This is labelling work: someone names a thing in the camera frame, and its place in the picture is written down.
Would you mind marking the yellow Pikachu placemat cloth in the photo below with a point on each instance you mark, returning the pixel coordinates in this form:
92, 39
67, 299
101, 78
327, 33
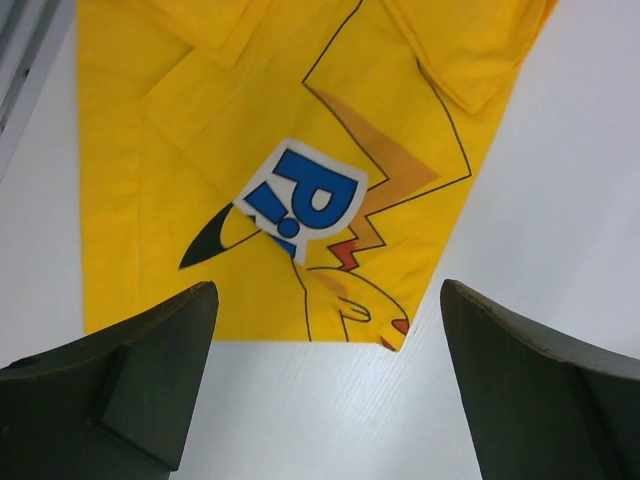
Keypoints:
311, 158

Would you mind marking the aluminium frame rail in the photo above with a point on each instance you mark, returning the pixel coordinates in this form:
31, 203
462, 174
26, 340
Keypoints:
32, 32

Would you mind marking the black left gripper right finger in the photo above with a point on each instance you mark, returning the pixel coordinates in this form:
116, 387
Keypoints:
539, 404

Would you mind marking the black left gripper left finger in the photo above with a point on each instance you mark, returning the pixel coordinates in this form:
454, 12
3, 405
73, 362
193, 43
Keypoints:
116, 404

